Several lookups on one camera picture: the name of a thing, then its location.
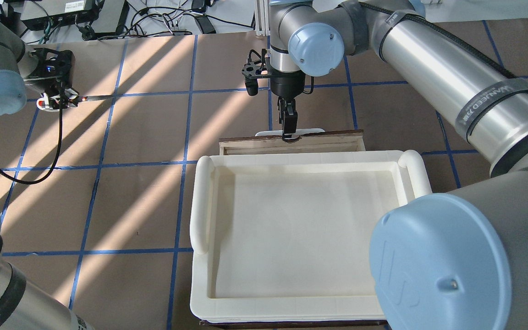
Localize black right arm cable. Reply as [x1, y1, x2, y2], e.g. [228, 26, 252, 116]
[360, 2, 528, 109]

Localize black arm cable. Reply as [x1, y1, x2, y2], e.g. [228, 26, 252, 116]
[360, 2, 528, 109]
[0, 105, 65, 186]

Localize aluminium frame post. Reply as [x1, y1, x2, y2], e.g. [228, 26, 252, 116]
[253, 0, 270, 36]

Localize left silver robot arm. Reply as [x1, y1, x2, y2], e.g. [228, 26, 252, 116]
[0, 21, 94, 330]

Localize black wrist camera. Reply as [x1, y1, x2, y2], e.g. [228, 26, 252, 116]
[241, 49, 271, 96]

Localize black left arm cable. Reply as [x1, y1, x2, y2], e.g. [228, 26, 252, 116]
[0, 105, 65, 186]

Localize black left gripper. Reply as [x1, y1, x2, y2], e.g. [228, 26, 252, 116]
[25, 48, 79, 103]

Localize cream plastic tray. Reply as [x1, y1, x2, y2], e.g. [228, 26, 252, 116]
[189, 150, 432, 323]

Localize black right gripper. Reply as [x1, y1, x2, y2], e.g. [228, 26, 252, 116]
[269, 71, 306, 138]

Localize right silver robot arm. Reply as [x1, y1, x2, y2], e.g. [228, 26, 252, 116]
[270, 0, 528, 330]

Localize white drawer handle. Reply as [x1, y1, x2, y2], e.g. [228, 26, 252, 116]
[255, 127, 326, 138]

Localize red handled scissors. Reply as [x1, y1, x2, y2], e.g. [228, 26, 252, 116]
[36, 93, 113, 112]

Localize dark wooden drawer box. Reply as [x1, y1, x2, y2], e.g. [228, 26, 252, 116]
[199, 129, 387, 330]

